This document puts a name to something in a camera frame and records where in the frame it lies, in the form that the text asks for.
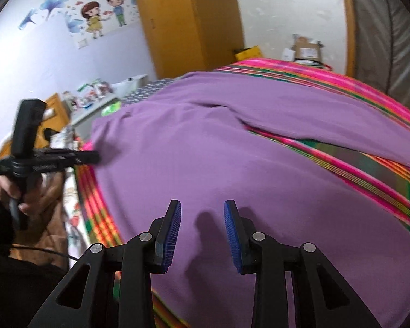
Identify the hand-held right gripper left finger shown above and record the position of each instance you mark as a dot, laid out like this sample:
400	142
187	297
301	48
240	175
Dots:
172	239

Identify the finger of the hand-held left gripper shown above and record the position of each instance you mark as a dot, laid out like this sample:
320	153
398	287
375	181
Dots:
87	158

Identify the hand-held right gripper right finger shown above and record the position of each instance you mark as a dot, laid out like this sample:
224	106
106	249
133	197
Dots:
231	239

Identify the purple fleece cloth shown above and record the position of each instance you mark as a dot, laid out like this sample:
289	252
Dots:
225	143

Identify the person's left hand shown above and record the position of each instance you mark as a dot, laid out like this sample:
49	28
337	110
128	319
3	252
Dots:
36	194

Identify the orange wooden furniture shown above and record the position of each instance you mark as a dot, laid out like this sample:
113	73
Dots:
54	109

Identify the grey drawer cabinet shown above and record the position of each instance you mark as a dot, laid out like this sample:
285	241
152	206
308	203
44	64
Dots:
88	119

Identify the green tissue pack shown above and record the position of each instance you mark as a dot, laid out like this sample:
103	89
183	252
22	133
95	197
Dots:
110	109

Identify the brown quilted cloth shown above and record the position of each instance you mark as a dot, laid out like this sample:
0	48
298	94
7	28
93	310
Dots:
51	218

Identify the white paper bag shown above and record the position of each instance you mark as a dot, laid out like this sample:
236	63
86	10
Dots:
129	85

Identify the dark floral folded cloth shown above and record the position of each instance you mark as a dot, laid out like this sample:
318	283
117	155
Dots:
147	92

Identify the person's dark jacket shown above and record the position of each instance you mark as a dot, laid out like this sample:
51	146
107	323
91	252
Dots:
17	293

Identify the wooden wardrobe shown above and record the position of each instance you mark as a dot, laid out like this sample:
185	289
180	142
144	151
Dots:
184	24

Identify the yellow printed bag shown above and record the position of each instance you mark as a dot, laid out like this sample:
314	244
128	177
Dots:
247	54

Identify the small white box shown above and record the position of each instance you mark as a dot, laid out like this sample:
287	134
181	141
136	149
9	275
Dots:
288	55

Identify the pink plaid blanket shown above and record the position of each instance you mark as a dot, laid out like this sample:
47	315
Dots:
362	85

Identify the cardboard box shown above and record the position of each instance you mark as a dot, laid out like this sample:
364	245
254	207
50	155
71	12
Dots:
307	49

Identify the clear plastic door curtain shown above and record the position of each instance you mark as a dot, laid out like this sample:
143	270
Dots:
389	41

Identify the cartoon children wall sticker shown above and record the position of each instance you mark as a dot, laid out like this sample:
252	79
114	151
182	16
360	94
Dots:
92	10

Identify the wooden door frame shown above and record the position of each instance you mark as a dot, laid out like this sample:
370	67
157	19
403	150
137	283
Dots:
348	24

